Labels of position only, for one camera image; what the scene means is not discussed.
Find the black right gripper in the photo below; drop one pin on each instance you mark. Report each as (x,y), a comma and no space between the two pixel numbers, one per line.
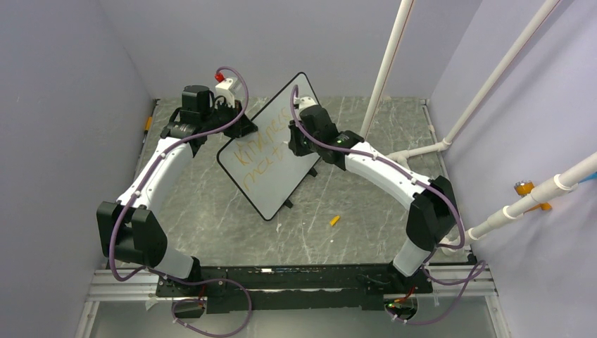
(294,144)

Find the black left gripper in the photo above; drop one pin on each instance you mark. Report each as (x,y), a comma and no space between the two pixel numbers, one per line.
(242,127)

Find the black framed whiteboard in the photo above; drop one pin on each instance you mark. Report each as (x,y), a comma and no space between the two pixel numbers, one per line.
(261,165)

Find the yellow marker cap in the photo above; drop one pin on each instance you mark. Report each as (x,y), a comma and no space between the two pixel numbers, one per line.
(334,220)

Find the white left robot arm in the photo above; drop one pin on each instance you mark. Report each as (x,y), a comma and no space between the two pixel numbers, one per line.
(128,227)

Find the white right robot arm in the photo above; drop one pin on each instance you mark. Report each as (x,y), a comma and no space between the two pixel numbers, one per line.
(432,211)

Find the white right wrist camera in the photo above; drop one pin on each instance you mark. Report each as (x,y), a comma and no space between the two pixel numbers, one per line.
(305,102)

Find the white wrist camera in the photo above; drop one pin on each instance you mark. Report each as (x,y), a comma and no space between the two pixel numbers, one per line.
(305,102)
(226,89)

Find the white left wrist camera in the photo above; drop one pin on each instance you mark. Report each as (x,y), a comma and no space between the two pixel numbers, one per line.
(226,89)

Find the yellow handled tool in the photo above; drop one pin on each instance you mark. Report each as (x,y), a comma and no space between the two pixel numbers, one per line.
(147,125)

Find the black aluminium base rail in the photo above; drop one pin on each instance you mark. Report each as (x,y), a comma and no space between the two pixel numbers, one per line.
(292,287)

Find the white pvc pipe frame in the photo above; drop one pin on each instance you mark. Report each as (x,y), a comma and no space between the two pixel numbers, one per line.
(523,83)

